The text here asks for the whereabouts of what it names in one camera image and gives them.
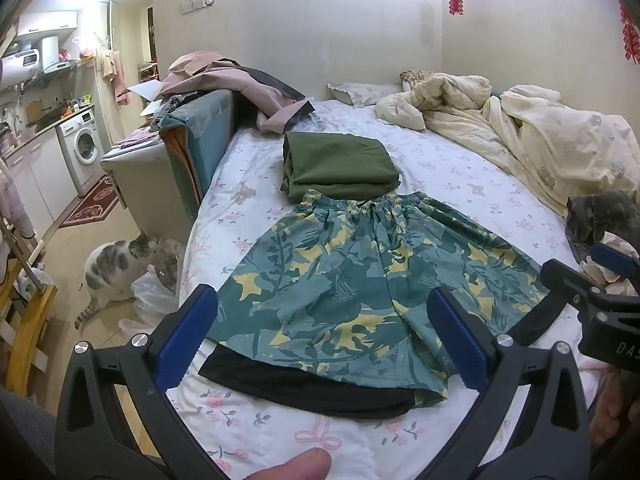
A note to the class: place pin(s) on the cream duvet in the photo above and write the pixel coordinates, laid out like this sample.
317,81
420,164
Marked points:
540,140

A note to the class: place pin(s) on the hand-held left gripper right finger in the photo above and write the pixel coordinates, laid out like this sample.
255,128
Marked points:
457,345

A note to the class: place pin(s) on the black mesh cloth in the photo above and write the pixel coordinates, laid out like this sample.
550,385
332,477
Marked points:
300,390

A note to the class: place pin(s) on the pink cloth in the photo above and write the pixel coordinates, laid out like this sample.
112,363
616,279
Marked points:
220,80

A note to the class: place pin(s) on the folded green pants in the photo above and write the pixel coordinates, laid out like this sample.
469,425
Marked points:
335,160

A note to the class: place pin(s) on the teal yellow patterned shorts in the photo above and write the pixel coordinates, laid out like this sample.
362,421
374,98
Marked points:
350,285

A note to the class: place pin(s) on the person's grey clothing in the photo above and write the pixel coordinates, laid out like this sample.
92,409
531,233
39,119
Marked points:
20,435

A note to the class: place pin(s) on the hanging pink towels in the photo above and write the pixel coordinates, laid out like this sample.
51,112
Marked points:
115,75

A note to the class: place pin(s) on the camouflage garment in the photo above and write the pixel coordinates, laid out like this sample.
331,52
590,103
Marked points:
600,215

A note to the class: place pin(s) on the white washing machine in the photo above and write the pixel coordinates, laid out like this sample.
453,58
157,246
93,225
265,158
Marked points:
82,145

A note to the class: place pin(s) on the yellow wooden chair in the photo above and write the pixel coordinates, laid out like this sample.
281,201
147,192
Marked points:
30,330

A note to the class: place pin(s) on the white papers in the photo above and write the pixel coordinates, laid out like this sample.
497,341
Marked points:
145,95

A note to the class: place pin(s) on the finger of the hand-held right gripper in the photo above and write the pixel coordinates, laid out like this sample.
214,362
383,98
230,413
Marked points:
616,259
557,280

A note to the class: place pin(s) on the white chest cabinet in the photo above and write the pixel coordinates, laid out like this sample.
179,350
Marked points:
145,185

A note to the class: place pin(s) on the dark grey cloth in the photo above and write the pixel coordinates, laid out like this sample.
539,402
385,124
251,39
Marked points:
270,82

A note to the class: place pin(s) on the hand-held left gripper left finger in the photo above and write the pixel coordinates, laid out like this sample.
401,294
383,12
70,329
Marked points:
187,335

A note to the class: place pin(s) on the red paper wall decoration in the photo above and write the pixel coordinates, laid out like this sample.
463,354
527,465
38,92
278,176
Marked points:
631,35

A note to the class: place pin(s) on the white wall cabinet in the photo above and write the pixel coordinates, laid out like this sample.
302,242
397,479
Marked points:
47,22

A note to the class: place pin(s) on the person's left hand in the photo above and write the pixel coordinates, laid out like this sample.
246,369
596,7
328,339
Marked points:
300,465

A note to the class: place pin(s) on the clear plastic bag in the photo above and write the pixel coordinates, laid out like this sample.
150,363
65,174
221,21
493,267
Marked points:
167,265

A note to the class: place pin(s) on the red patterned rug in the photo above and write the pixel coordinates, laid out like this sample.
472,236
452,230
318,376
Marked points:
90,205

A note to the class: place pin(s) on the white kitchen cabinets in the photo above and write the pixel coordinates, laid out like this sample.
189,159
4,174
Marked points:
35,185

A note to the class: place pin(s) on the white and grey cat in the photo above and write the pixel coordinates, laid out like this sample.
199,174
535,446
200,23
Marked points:
110,270

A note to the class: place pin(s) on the brown patterned cloth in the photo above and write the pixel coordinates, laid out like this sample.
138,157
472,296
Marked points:
415,78

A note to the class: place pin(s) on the white plastic bag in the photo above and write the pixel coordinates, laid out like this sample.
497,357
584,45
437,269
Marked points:
150,305

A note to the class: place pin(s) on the white wall appliance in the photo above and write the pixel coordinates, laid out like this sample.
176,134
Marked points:
20,62

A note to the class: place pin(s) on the bed with floral sheet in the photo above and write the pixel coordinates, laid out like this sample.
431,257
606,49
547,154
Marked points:
450,175

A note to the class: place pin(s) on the wall switch with red ornament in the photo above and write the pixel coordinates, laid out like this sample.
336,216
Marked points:
197,2

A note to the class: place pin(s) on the person's right hand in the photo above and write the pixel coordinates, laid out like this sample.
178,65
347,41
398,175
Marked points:
605,410

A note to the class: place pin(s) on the floral pillow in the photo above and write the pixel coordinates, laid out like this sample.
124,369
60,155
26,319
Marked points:
360,92

